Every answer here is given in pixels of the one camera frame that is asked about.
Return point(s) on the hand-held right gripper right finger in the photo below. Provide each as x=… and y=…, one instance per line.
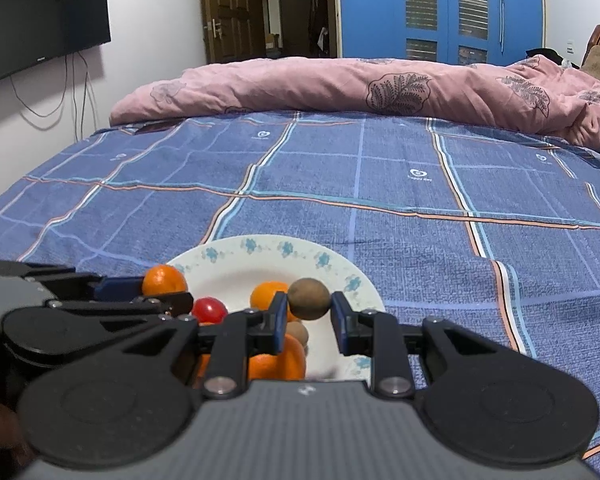
x=340, y=325

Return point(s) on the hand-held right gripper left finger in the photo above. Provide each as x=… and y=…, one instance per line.
x=280, y=322

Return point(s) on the white floral rim plate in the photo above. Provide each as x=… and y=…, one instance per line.
x=240, y=270

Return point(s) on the brown longan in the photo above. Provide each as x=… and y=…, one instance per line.
x=298, y=335

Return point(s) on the red cherry tomato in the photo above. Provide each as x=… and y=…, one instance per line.
x=209, y=310

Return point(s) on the brown wooden door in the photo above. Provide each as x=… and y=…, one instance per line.
x=230, y=10

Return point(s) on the large round orange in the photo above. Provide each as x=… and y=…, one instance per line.
x=280, y=362

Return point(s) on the white wall outlet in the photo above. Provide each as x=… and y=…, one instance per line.
x=570, y=46

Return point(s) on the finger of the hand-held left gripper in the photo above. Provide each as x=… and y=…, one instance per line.
x=117, y=286
x=145, y=306

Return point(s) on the blue plaid bed sheet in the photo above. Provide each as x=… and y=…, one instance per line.
x=380, y=185

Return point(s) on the dark hanging clothes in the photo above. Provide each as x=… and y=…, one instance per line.
x=319, y=25

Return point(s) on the black clothing item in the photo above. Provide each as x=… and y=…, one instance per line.
x=545, y=55

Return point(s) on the brown kiwi fruit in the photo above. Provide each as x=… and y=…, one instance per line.
x=308, y=299

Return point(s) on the pink printed quilt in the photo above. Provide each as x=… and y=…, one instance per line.
x=330, y=85

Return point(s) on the blue wardrobe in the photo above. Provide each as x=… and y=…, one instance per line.
x=430, y=5

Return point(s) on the black wall television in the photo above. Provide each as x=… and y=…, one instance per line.
x=35, y=20

